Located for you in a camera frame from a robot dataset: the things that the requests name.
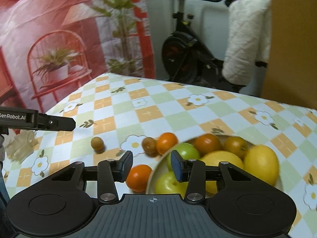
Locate red printed backdrop cloth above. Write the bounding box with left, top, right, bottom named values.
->
left=0, top=0, right=156, bottom=114

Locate small brown kiwi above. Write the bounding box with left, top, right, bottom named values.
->
left=142, top=137, right=158, bottom=157
left=91, top=137, right=105, bottom=153

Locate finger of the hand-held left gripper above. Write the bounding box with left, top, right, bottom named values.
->
left=37, top=113, right=76, bottom=132

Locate wooden board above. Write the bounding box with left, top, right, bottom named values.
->
left=261, top=0, right=317, bottom=109

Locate black exercise bike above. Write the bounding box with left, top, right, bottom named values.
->
left=157, top=0, right=248, bottom=92

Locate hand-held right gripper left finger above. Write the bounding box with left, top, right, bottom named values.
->
left=50, top=150, right=134, bottom=203

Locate green apple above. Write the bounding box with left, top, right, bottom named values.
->
left=166, top=142, right=201, bottom=171

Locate small bright orange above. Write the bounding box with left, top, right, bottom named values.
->
left=126, top=164, right=153, bottom=192
left=156, top=132, right=178, bottom=155

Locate yellow-green apple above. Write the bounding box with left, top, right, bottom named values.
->
left=155, top=171, right=189, bottom=195

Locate white quilted jacket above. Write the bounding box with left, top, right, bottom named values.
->
left=222, top=0, right=271, bottom=86

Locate dark orange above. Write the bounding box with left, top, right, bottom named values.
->
left=194, top=133, right=222, bottom=157

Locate beige plate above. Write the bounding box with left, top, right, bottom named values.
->
left=146, top=133, right=285, bottom=196

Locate yellowish orange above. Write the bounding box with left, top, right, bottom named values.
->
left=223, top=136, right=249, bottom=159

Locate yellow lemon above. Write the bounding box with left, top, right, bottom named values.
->
left=243, top=144, right=280, bottom=186
left=199, top=150, right=245, bottom=195

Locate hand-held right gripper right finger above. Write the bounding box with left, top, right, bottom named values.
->
left=171, top=150, right=250, bottom=203

